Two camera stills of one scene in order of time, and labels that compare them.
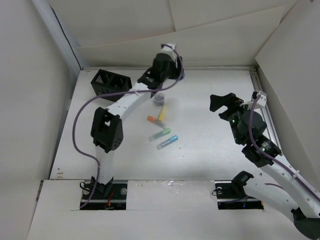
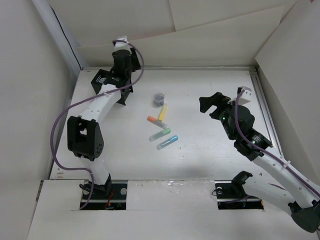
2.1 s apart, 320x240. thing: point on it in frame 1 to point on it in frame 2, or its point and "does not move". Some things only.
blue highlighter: x=174 y=138 does not move
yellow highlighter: x=161 y=115 does not move
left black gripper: x=176 y=72 to x=133 y=59
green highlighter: x=164 y=132 does not move
